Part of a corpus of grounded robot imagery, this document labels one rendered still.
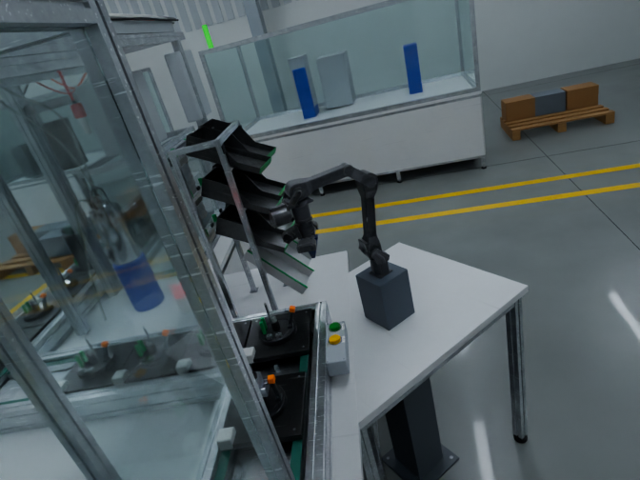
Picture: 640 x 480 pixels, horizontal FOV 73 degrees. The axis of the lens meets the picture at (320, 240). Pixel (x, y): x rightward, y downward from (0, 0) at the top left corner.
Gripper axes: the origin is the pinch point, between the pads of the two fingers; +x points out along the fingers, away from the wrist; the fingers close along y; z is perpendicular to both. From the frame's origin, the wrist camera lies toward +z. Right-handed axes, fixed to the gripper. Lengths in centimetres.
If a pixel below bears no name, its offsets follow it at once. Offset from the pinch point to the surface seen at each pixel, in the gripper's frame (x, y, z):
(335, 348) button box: 29.5, 17.3, -2.0
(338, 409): 40, 34, -1
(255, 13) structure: -118, -758, 113
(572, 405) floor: 125, -28, -100
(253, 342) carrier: 28.6, 7.8, 28.2
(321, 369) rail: 29.5, 26.1, 2.7
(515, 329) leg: 58, -10, -69
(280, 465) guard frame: -10, 89, -2
